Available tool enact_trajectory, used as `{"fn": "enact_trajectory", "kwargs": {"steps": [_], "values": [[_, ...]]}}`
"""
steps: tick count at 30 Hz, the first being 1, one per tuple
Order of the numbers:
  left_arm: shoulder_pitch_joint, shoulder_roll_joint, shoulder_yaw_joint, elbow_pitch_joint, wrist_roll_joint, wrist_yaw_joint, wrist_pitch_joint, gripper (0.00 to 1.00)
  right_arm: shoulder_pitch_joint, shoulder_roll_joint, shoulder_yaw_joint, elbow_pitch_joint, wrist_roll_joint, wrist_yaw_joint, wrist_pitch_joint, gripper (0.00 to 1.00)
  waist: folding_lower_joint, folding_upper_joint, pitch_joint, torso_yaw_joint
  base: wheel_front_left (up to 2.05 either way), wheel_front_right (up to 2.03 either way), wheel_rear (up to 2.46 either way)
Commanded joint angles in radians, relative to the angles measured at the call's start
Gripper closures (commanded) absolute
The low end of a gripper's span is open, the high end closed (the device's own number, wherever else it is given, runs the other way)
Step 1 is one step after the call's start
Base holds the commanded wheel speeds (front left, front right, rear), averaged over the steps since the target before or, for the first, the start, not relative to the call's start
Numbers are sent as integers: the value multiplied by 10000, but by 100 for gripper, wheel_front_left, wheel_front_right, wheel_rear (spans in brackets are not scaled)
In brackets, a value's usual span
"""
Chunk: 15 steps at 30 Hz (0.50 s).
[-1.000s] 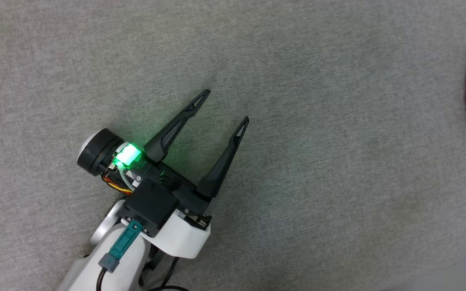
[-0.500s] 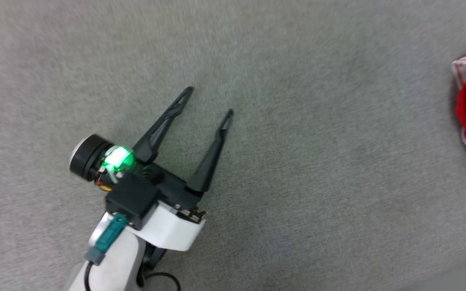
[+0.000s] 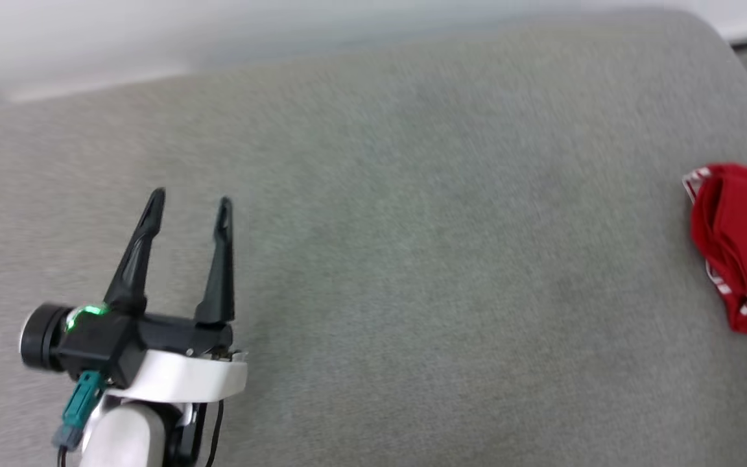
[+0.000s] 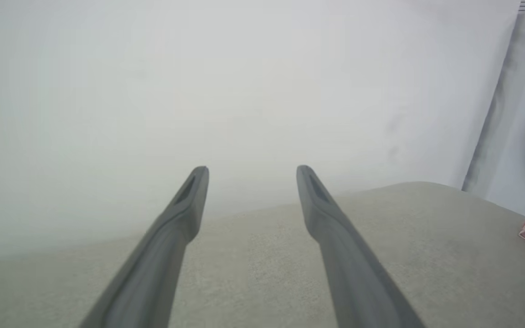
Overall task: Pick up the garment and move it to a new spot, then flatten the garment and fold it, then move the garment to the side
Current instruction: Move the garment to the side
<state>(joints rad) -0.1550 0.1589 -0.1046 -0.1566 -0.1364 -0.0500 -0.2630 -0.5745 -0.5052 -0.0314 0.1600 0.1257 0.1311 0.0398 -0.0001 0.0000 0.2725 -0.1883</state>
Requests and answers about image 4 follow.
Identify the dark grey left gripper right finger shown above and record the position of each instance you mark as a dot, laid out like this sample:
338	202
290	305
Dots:
353	273

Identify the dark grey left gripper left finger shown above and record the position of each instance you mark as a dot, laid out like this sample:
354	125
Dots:
157	269

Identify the white washing machine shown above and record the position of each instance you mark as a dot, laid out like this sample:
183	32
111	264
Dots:
513	150

